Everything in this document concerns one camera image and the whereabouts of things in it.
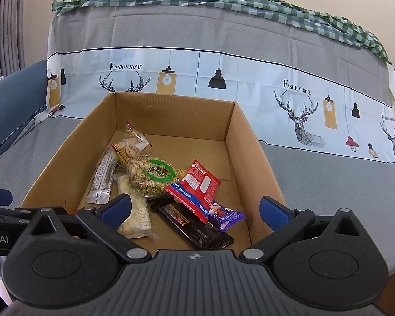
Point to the purple cartoon snack packet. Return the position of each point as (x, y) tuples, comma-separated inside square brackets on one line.
[(228, 219)]

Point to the red snack packet white window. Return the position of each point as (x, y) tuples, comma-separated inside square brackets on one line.
[(194, 184)]

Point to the grey deer-print sofa cover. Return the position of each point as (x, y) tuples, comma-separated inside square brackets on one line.
[(217, 29)]

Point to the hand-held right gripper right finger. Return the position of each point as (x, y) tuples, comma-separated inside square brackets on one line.
[(273, 212)]

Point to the black chocolate bar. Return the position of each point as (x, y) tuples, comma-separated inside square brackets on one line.
[(197, 233)]

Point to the clear cookie bag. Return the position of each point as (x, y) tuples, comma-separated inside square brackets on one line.
[(128, 148)]

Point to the white cracker pack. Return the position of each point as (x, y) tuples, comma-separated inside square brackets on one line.
[(138, 217)]

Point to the cardboard box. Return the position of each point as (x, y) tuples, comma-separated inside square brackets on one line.
[(184, 115)]

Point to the silver snack packet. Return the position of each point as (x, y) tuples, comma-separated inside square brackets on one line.
[(100, 181)]

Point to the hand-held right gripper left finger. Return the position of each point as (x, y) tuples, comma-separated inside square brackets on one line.
[(117, 209)]

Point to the clear nut packet green label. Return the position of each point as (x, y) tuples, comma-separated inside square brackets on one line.
[(141, 174)]

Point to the grey window curtain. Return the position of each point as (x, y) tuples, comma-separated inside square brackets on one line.
[(10, 23)]

